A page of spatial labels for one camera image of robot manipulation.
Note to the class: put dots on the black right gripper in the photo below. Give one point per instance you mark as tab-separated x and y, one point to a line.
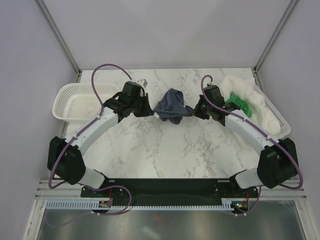
197	112

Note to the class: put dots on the white perforated basket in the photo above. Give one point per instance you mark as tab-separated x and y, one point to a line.
76	103
276	125

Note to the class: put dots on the white perforated basket left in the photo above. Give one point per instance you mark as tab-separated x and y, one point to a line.
76	103

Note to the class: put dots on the white slotted cable duct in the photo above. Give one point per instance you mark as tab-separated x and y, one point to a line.
99	205

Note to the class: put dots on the green towel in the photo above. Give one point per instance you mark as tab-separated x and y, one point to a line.
245	107

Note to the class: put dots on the dark blue towel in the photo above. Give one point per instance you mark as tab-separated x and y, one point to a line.
172	107

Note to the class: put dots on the left aluminium frame post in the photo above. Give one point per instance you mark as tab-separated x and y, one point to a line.
58	36

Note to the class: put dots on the aluminium frame post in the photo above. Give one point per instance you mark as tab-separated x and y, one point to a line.
58	36
275	34

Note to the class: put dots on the right aluminium frame post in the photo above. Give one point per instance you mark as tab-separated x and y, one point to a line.
275	34

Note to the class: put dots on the white fluffy towel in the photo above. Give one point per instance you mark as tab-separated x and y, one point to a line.
244	89

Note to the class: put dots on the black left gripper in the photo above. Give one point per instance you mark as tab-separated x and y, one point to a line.
147	111

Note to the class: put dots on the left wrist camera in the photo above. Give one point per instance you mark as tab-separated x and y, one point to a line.
142	82

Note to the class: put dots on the white perforated basket right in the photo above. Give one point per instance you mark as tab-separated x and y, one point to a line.
276	125

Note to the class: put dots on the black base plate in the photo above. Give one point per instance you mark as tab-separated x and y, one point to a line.
181	191

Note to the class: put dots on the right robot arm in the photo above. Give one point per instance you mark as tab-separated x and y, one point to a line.
278	160

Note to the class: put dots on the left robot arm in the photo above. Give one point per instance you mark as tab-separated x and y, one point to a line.
65	155

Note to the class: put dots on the aluminium front rail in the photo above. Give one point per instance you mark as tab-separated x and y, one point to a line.
73	192

